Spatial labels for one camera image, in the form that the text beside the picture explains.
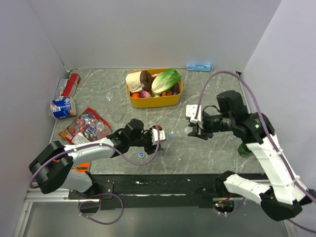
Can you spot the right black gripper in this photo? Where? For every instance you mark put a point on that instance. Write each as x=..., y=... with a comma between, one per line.
x=203, y=134

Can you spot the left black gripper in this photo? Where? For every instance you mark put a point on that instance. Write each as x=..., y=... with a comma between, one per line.
x=150, y=148

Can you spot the clear bottle with red label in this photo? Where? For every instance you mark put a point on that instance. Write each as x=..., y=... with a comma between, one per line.
x=173, y=133

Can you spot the translucent white bottle cap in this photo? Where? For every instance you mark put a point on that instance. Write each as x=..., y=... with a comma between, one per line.
x=188, y=130

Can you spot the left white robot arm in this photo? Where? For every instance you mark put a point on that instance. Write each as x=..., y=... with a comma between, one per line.
x=53, y=168

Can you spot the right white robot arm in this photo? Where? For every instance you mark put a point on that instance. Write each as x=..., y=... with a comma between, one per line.
x=285, y=195

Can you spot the clear lying plastic bottle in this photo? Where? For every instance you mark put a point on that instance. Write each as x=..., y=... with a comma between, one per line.
x=113, y=107

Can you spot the green glass bottle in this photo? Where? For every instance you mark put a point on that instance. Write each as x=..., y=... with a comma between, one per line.
x=243, y=150

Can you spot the orange toy fruit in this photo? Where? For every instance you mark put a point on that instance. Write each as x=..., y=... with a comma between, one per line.
x=136, y=95

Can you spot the pink toy onion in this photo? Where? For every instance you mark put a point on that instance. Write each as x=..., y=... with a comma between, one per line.
x=145, y=94

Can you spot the purple toy eggplant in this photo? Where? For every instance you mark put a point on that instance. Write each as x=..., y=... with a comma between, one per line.
x=176, y=89

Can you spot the red snack bag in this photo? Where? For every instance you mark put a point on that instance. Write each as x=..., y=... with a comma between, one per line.
x=83, y=128

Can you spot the brown toy donut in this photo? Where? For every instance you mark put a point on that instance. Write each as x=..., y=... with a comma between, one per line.
x=146, y=80

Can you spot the green toy lettuce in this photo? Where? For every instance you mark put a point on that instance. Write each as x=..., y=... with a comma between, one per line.
x=165, y=81

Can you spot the blue tissue pack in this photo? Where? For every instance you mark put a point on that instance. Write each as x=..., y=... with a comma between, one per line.
x=199, y=67

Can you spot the orange razor package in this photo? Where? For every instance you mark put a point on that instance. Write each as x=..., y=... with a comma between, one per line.
x=84, y=167

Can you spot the blue white can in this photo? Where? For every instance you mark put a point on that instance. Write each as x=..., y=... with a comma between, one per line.
x=63, y=108

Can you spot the red silver box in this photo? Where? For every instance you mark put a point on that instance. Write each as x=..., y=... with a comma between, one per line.
x=67, y=87

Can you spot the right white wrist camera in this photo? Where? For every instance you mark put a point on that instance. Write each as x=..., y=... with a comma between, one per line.
x=194, y=114

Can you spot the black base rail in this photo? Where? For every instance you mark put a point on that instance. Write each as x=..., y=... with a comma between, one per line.
x=157, y=190

